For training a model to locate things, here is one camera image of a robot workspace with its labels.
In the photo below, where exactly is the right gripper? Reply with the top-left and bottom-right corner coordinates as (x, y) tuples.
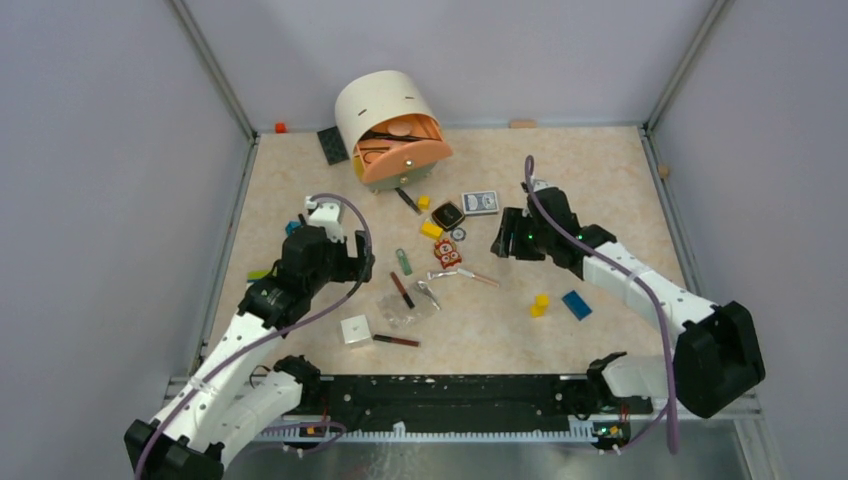
(491, 207), (553, 261)

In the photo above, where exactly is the black wire loop tool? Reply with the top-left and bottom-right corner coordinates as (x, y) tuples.
(360, 149), (388, 165)

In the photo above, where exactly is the black makeup brush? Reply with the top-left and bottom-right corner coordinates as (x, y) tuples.
(359, 130), (430, 143)

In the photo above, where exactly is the pink makeup sponge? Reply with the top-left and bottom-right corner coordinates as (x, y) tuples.
(387, 120), (413, 137)

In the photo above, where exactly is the white round drawer organizer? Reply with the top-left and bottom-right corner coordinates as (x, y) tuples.
(334, 70), (453, 191)

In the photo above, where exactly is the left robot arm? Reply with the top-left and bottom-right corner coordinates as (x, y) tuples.
(124, 193), (374, 479)

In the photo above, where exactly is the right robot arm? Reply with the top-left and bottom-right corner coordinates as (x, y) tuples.
(491, 178), (766, 418)

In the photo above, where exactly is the small blue cube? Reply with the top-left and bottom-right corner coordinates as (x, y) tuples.
(285, 221), (301, 236)

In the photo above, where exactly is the blue playing card box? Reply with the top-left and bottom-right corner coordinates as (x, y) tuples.
(461, 190), (500, 217)

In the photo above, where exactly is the green blue white block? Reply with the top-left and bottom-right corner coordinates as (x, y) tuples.
(246, 270), (270, 283)

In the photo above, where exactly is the black square compact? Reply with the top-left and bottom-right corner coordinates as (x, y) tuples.
(431, 201), (466, 231)

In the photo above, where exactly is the brown lip gloss tube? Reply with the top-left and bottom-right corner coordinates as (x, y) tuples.
(389, 271), (416, 310)

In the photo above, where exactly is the white cosmetic box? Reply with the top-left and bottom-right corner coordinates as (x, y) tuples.
(340, 315), (373, 348)

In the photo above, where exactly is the blue lego brick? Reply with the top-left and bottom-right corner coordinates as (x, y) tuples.
(562, 290), (593, 321)

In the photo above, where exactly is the green tube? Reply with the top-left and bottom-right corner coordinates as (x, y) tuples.
(396, 248), (413, 276)

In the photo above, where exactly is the yellow cube block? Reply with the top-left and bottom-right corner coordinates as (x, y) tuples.
(419, 221), (444, 241)

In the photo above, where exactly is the clear plastic wrapper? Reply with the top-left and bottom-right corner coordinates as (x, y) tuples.
(377, 282), (442, 329)

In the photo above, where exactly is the silver small tube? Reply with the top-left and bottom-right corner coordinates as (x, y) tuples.
(426, 270), (458, 281)

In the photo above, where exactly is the black eyeliner pen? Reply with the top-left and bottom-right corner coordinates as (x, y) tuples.
(395, 188), (422, 215)

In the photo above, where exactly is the small yellow block with cap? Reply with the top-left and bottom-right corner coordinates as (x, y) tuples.
(417, 196), (431, 211)

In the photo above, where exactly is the dark red lipstick tube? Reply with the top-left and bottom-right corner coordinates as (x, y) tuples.
(372, 334), (421, 348)

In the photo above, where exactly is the wooden block on ledge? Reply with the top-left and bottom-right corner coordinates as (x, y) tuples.
(508, 119), (538, 129)

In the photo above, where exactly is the black lego plate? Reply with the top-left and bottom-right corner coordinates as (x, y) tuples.
(317, 126), (350, 165)

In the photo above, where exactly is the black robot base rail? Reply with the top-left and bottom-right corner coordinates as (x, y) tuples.
(282, 374), (654, 437)

